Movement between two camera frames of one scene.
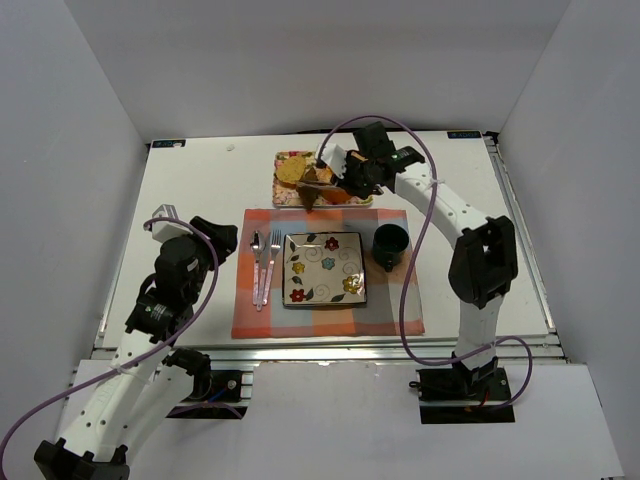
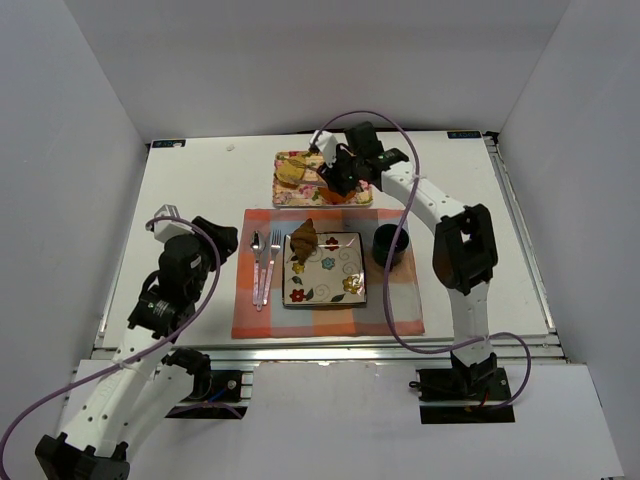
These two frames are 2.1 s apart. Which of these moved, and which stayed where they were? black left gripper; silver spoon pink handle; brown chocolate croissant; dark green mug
Moved: brown chocolate croissant
Stayed: dark green mug; silver spoon pink handle; black left gripper
